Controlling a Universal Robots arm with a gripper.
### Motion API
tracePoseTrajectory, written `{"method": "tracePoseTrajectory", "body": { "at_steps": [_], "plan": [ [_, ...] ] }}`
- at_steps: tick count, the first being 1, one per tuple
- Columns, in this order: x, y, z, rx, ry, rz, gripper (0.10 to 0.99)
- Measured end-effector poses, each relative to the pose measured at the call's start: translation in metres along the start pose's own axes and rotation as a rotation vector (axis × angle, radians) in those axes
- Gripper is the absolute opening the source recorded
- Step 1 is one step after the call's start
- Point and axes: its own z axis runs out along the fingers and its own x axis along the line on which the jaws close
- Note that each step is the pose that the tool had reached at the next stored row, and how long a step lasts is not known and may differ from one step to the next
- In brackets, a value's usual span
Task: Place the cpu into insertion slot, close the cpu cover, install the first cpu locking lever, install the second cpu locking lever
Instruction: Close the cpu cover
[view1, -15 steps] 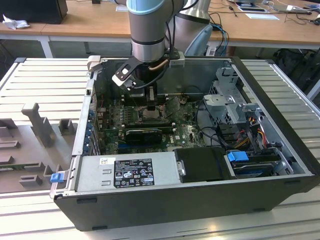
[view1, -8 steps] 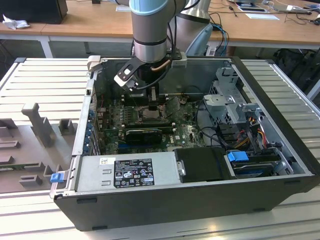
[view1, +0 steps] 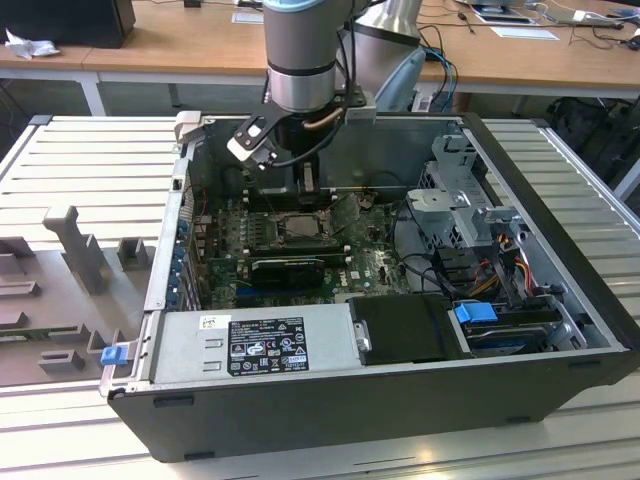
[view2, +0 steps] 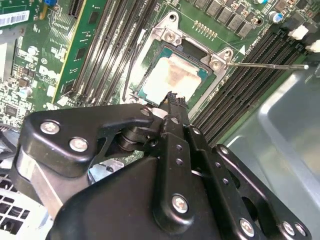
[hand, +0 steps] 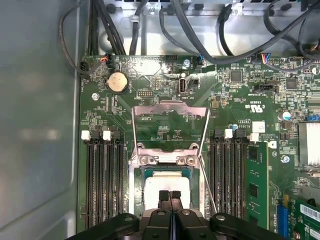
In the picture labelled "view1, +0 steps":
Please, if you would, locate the metal socket cover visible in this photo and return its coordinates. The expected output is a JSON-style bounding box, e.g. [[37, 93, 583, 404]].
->
[[329, 193, 363, 240]]

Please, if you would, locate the black RAM slot row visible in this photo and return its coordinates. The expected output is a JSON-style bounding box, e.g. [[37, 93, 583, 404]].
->
[[251, 242, 351, 266], [248, 192, 338, 212]]

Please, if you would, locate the CPU socket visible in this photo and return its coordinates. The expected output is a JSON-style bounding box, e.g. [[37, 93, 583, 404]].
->
[[272, 210, 337, 246]]

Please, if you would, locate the pale blue teach pendant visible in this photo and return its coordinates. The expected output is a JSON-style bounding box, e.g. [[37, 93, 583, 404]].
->
[[374, 46, 427, 112]]

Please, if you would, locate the wooden desk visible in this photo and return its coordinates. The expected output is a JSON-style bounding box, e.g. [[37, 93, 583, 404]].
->
[[0, 0, 640, 100]]

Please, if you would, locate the black graphics card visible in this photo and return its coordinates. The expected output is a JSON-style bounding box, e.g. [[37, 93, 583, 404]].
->
[[249, 257, 326, 289]]

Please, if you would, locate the green motherboard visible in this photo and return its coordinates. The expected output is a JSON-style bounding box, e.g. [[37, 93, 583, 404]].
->
[[192, 192, 431, 309]]

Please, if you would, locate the silver metal drive cage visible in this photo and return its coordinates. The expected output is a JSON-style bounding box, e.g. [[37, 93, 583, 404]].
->
[[404, 132, 531, 251]]

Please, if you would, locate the grey power supply unit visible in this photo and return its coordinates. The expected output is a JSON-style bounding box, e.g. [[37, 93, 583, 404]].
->
[[149, 302, 362, 385]]

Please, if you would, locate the black box on desk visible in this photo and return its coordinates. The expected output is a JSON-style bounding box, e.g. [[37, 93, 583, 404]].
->
[[0, 0, 137, 50]]

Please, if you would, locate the pale blue paper sheet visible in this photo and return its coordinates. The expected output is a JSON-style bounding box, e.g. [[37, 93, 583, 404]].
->
[[491, 25, 559, 42]]

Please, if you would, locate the blue disk carrier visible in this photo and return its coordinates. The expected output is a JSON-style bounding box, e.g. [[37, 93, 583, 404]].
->
[[453, 301, 497, 327]]

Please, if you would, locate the crumpled white paper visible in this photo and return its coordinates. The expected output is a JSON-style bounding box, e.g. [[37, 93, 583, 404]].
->
[[4, 27, 62, 61]]

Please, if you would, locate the black open PC case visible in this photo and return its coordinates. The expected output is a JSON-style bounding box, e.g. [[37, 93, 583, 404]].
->
[[99, 110, 640, 464]]

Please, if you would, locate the grey parts rack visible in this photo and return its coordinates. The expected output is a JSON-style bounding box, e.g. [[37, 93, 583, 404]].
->
[[0, 204, 154, 389]]

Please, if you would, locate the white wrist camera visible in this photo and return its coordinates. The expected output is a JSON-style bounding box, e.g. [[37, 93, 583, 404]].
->
[[226, 124, 276, 172]]

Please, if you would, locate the blue cable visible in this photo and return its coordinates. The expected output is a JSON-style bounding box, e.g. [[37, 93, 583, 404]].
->
[[423, 47, 459, 112]]

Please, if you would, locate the yellow and red wire bundle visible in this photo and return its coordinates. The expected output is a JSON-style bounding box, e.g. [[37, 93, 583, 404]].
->
[[469, 249, 534, 296]]

